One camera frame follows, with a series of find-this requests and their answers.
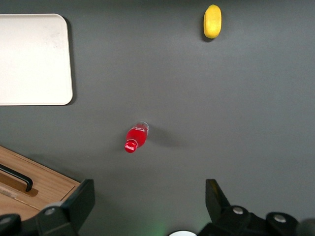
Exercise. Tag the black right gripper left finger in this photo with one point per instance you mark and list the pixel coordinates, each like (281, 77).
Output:
(73, 211)

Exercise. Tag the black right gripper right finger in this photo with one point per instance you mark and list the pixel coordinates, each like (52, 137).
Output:
(221, 216)

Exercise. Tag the wooden drawer cabinet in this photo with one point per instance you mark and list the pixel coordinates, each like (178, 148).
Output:
(14, 206)

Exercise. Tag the red Coca-Cola bottle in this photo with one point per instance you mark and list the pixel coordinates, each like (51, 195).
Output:
(136, 137)

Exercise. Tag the cream rectangular plastic tray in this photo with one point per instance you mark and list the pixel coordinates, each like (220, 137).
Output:
(32, 59)

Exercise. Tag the yellow lemon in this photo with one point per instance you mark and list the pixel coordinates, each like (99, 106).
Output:
(212, 21)

